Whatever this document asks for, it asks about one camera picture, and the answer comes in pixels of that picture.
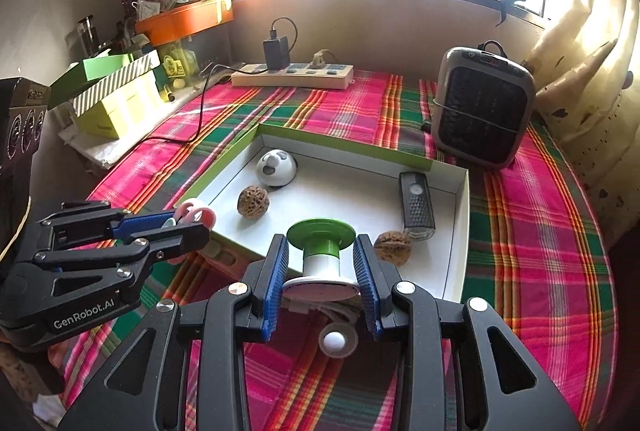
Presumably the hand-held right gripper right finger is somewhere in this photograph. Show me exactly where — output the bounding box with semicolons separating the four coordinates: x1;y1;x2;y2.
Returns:
351;233;583;431

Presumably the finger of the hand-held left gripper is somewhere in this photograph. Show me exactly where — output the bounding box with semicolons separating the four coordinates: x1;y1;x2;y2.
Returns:
40;200;177;253
32;222;211;298

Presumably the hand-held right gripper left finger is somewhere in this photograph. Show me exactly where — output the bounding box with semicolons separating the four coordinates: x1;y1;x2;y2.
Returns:
57;233;291;431

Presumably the pink plastic clip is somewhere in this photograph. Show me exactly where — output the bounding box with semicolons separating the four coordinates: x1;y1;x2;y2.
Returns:
172;200;216;232

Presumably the brown walnut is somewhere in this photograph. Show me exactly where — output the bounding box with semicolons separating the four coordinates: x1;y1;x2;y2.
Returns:
236;185;271;216
373;231;414;267

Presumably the green and white spool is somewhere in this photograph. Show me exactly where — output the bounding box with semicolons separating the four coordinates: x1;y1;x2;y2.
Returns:
282;218;362;304

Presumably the small white round figure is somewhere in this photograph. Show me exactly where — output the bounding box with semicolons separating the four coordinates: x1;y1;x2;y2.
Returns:
318;323;358;358

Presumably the green and white cardboard box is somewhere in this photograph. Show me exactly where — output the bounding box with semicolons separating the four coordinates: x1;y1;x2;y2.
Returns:
172;122;471;304

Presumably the black bike light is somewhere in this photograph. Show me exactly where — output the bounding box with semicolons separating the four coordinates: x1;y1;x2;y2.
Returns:
398;171;437;244

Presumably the white dome-shaped toy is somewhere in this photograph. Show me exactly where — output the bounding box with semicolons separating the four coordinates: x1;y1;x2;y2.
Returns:
256;150;300;188

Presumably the white ledge board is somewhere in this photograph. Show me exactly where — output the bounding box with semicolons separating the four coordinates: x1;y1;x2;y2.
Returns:
57;76;233;170

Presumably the striped box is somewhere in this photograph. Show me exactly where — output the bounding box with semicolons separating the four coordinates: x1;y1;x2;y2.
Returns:
72;50;161;117

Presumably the dark box with round dials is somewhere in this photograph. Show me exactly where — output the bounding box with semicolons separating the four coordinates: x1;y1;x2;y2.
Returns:
0;78;51;232

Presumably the green box lid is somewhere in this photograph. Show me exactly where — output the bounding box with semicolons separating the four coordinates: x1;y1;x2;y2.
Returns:
49;54;136;104

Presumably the yellow-green plastic container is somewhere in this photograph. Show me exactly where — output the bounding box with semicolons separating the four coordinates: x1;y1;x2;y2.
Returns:
159;42;198;79

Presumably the beige power strip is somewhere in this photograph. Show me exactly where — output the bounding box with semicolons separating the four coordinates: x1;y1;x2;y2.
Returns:
231;62;355;90

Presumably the orange storage box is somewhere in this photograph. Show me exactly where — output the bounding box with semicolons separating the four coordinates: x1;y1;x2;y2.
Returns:
135;0;234;46

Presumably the black charger adapter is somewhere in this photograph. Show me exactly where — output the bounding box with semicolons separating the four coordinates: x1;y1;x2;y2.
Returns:
263;36;291;72

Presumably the grey space heater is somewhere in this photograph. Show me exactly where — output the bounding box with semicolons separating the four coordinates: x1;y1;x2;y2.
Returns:
431;46;536;169

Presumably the cream heart-print curtain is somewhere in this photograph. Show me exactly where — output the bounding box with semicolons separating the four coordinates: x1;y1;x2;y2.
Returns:
520;0;640;192

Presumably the black power strip cord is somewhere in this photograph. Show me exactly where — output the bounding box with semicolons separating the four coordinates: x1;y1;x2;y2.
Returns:
145;64;235;144

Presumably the glass jar with dark frame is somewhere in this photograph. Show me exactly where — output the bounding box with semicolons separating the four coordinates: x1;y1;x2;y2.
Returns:
75;14;98;57

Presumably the black charger cable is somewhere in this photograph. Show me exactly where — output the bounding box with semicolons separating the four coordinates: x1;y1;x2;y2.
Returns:
271;17;299;62

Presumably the black window handle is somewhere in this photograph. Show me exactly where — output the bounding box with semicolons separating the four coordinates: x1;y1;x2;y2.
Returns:
492;0;527;23

